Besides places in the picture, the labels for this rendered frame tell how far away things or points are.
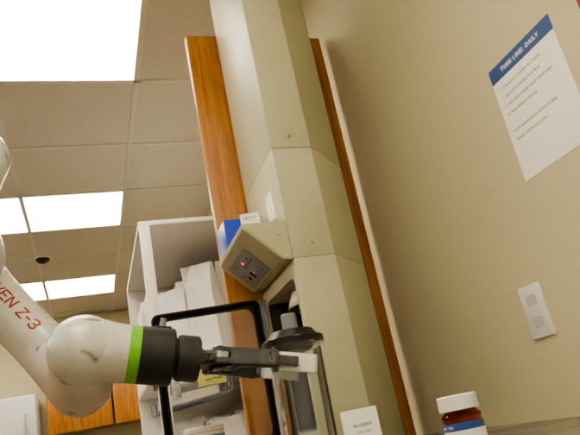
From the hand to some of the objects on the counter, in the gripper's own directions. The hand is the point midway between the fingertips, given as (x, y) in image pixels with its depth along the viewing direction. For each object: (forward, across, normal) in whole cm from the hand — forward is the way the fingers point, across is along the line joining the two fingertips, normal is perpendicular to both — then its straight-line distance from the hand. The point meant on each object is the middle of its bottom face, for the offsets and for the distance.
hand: (293, 367), depth 106 cm
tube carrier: (+4, 0, +16) cm, 17 cm away
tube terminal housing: (+33, +49, +11) cm, 60 cm away
